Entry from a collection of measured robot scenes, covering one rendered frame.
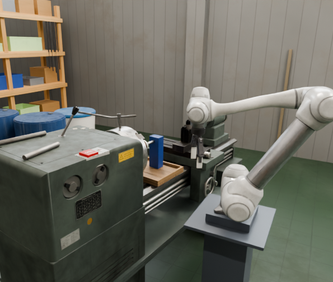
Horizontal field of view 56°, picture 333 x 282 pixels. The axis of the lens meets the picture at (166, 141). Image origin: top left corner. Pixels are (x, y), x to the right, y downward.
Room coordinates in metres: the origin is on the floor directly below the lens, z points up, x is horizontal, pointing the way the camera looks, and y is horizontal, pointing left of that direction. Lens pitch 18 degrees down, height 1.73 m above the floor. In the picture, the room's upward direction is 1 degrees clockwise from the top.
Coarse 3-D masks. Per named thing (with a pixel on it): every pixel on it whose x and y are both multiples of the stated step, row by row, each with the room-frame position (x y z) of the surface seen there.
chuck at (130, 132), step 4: (116, 128) 1.77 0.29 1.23; (124, 128) 1.76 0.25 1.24; (128, 128) 1.77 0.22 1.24; (124, 132) 1.70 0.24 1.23; (128, 132) 1.72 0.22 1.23; (132, 132) 1.73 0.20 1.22; (136, 132) 1.75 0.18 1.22; (128, 136) 1.68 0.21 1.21; (132, 136) 1.70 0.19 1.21; (136, 136) 1.72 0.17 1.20; (140, 140) 1.71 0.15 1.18; (144, 144) 1.71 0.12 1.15; (144, 148) 1.70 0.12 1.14; (144, 152) 1.69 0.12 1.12; (144, 156) 1.68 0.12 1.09; (144, 160) 1.68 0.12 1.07; (144, 164) 1.69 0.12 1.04; (144, 168) 1.72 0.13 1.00
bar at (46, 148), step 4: (52, 144) 1.32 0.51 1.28; (56, 144) 1.34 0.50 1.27; (40, 148) 1.26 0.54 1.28; (44, 148) 1.27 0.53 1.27; (48, 148) 1.29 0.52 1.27; (52, 148) 1.31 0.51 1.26; (32, 152) 1.21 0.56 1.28; (36, 152) 1.23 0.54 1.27; (40, 152) 1.25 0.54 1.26; (24, 156) 1.18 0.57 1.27; (28, 156) 1.18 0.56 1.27; (32, 156) 1.21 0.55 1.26
